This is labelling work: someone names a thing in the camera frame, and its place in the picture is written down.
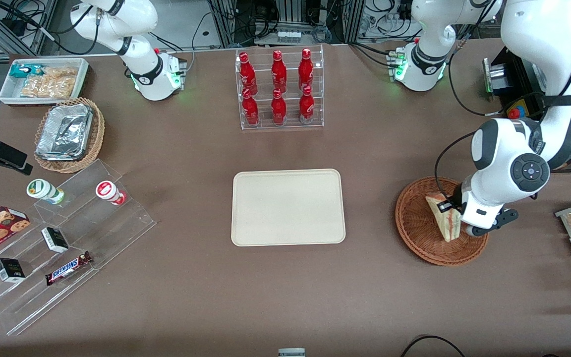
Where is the brown round wicker basket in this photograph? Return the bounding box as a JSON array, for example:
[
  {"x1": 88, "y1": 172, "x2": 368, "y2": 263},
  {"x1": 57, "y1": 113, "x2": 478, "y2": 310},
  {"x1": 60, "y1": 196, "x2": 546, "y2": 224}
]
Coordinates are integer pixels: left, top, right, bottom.
[{"x1": 395, "y1": 176, "x2": 490, "y2": 267}]

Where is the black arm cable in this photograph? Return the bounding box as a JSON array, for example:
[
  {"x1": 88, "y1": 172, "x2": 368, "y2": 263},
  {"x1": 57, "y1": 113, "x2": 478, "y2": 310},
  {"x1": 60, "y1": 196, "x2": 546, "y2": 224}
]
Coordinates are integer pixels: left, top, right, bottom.
[{"x1": 434, "y1": 130, "x2": 479, "y2": 200}]

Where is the black floor cable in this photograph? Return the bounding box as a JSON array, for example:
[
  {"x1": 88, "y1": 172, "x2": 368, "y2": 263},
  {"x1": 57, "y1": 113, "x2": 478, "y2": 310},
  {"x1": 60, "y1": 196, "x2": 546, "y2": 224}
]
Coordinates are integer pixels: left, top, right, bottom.
[{"x1": 400, "y1": 335, "x2": 466, "y2": 357}]

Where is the beige rectangular tray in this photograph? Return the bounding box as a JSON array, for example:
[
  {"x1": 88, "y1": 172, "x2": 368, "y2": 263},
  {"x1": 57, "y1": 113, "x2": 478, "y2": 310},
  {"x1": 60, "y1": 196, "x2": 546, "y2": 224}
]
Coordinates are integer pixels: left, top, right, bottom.
[{"x1": 231, "y1": 169, "x2": 346, "y2": 247}]

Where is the white rectangular snack bin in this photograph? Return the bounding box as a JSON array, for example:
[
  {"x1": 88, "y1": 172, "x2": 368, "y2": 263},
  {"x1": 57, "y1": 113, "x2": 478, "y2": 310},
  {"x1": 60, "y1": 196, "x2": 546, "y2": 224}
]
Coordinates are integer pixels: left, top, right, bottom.
[{"x1": 0, "y1": 58, "x2": 90, "y2": 106}]

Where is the red cola bottle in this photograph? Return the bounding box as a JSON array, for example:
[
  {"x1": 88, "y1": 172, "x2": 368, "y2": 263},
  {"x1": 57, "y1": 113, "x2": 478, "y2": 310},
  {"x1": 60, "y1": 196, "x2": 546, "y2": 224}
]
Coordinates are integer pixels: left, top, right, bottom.
[
  {"x1": 241, "y1": 88, "x2": 260, "y2": 126},
  {"x1": 298, "y1": 48, "x2": 314, "y2": 92},
  {"x1": 299, "y1": 85, "x2": 315, "y2": 123},
  {"x1": 271, "y1": 50, "x2": 287, "y2": 94},
  {"x1": 271, "y1": 88, "x2": 287, "y2": 124},
  {"x1": 238, "y1": 52, "x2": 259, "y2": 96}
]

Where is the clear acrylic bottle rack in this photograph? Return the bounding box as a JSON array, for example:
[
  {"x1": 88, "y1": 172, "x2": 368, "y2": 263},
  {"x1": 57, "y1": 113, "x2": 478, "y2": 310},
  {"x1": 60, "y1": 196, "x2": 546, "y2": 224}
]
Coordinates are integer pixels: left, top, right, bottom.
[{"x1": 235, "y1": 45, "x2": 325, "y2": 130}]

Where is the teal snack packet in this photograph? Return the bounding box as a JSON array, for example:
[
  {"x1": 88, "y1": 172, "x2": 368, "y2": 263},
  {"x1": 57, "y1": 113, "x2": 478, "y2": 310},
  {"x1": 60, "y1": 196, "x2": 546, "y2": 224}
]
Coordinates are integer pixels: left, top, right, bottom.
[{"x1": 9, "y1": 64, "x2": 46, "y2": 80}]

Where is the brown Snickers bar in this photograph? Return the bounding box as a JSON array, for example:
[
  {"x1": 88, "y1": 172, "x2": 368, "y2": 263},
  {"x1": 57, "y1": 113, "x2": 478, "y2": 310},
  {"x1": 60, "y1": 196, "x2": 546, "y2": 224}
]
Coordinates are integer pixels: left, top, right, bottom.
[{"x1": 45, "y1": 251, "x2": 93, "y2": 286}]

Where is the stack of foil trays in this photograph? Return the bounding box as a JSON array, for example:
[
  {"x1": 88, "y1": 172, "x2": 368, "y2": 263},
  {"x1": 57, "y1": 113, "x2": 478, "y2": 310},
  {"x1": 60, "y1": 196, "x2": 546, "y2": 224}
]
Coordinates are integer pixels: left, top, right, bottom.
[{"x1": 35, "y1": 103, "x2": 94, "y2": 162}]

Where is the triangular sandwich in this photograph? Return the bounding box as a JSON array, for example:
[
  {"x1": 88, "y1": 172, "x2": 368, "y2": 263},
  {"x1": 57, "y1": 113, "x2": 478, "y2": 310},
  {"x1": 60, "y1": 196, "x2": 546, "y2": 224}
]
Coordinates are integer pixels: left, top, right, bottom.
[{"x1": 425, "y1": 192, "x2": 462, "y2": 242}]

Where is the aluminium equipment rack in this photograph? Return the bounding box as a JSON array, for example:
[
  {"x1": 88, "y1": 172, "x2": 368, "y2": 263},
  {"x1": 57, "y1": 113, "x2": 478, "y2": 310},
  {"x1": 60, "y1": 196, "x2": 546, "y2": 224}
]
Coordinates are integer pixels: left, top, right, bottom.
[{"x1": 209, "y1": 0, "x2": 365, "y2": 46}]

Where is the red lid yogurt cup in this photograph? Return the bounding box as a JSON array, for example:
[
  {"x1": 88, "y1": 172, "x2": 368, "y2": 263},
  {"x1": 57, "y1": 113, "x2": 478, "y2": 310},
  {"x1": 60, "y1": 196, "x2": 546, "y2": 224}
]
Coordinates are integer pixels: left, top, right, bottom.
[{"x1": 95, "y1": 180, "x2": 126, "y2": 206}]

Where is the light oval wicker basket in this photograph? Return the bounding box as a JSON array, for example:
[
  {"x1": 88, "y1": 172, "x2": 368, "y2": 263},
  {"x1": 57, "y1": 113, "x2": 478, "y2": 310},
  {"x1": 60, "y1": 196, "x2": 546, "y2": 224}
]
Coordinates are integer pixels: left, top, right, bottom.
[{"x1": 34, "y1": 97, "x2": 106, "y2": 174}]

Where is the clear acrylic stepped display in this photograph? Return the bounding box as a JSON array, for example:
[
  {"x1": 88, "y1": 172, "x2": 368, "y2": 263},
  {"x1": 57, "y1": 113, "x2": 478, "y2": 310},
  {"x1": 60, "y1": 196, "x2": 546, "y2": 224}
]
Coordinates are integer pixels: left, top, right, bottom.
[{"x1": 0, "y1": 159, "x2": 157, "y2": 337}]

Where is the green lid yogurt cup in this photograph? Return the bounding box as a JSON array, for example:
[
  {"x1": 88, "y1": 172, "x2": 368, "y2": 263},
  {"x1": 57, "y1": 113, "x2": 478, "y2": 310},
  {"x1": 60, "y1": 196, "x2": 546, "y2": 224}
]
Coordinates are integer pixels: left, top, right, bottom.
[{"x1": 26, "y1": 178, "x2": 65, "y2": 205}]

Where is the small black box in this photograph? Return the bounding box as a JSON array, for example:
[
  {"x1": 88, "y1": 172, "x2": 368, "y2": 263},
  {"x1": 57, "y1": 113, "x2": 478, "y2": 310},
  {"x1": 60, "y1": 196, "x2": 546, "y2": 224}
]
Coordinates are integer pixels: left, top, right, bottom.
[
  {"x1": 41, "y1": 227, "x2": 69, "y2": 253},
  {"x1": 0, "y1": 257, "x2": 26, "y2": 283}
]

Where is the clear bag of crackers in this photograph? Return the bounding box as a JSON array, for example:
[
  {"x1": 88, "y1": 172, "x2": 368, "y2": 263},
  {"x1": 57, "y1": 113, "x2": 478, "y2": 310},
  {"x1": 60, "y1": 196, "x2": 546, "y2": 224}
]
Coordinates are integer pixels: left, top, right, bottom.
[
  {"x1": 20, "y1": 75, "x2": 76, "y2": 99},
  {"x1": 43, "y1": 67, "x2": 79, "y2": 81}
]

